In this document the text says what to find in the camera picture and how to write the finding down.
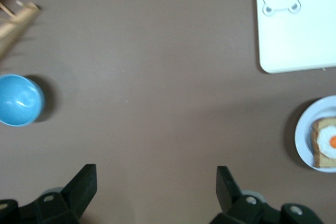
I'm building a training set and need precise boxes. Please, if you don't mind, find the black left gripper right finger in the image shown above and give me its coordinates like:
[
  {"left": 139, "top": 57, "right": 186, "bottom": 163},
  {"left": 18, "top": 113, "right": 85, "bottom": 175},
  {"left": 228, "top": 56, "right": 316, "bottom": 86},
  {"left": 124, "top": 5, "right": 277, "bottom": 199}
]
[{"left": 209, "top": 166, "right": 324, "bottom": 224}]

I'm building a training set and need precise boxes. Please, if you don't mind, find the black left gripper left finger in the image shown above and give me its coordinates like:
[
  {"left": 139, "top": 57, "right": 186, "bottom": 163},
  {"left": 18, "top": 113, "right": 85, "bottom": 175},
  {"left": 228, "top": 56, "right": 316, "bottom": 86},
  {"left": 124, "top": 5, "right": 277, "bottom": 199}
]
[{"left": 0, "top": 164, "right": 98, "bottom": 224}]

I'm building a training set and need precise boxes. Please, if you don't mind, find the fried egg toy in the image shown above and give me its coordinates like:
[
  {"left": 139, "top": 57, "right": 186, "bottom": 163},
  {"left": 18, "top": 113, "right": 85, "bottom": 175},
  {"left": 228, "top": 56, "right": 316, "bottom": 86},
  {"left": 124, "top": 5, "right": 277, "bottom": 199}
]
[{"left": 317, "top": 126, "right": 336, "bottom": 159}]

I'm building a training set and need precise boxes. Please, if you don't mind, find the blue bowl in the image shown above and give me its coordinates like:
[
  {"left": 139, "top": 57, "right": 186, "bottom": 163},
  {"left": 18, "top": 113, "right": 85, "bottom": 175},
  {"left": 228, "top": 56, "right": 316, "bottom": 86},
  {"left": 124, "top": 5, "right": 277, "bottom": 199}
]
[{"left": 0, "top": 74, "right": 46, "bottom": 127}]

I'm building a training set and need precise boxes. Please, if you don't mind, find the wooden cup rack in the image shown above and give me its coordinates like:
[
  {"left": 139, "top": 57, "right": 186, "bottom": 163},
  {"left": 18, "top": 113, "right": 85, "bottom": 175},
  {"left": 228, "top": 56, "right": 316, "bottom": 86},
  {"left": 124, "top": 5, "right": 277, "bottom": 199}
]
[{"left": 0, "top": 0, "right": 41, "bottom": 60}]

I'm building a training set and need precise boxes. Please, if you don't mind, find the pale lavender round plate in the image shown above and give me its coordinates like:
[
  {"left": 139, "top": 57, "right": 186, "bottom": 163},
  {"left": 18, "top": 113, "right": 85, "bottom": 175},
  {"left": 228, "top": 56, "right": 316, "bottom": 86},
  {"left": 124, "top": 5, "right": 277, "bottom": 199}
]
[{"left": 294, "top": 95, "right": 336, "bottom": 174}]

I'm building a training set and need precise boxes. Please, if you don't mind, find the cream tray with bear print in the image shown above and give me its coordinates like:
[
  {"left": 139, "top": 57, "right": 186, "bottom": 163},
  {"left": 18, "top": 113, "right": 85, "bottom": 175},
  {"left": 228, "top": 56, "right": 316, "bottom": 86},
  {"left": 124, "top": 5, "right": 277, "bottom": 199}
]
[{"left": 255, "top": 0, "right": 336, "bottom": 74}]

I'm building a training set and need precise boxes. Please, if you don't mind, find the toast slice under egg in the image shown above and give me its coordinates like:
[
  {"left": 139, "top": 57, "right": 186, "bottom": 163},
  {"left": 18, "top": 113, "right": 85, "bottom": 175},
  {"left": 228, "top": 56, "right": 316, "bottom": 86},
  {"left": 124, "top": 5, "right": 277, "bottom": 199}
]
[{"left": 310, "top": 116, "right": 336, "bottom": 168}]

